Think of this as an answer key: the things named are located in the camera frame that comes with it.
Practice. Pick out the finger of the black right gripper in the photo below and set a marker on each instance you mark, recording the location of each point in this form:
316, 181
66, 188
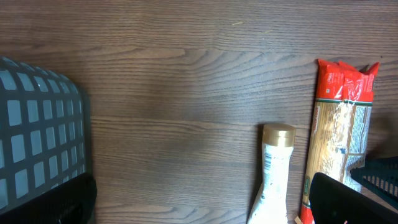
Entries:
380, 177

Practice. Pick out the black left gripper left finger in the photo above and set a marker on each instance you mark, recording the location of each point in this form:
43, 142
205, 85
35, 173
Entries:
69, 203

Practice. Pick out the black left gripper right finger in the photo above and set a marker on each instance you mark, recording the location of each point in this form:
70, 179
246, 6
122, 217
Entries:
333, 202

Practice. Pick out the grey plastic shopping basket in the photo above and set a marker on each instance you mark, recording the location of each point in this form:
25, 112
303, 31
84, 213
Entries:
45, 125

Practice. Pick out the orange pasta package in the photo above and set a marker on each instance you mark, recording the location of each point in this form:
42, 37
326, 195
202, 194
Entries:
340, 126

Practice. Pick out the white tube gold cap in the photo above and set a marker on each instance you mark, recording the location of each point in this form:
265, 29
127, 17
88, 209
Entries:
277, 148

